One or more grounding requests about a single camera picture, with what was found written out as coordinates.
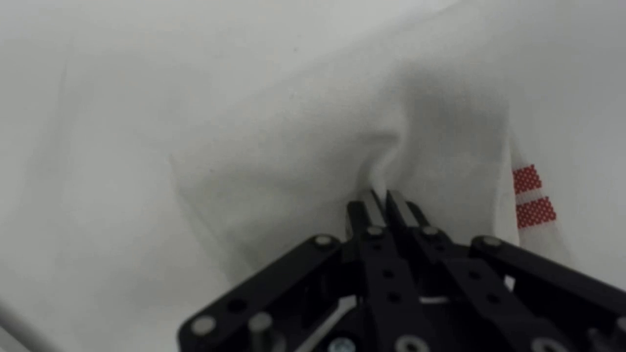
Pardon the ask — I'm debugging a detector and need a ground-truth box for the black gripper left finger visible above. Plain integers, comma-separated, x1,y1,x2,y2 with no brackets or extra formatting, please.
176,188,407,352

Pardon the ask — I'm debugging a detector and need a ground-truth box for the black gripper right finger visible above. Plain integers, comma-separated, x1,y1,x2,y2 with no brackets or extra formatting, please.
386,188,626,352

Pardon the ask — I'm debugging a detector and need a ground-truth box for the white towel with red stripes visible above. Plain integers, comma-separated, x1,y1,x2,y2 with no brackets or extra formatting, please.
169,0,626,290

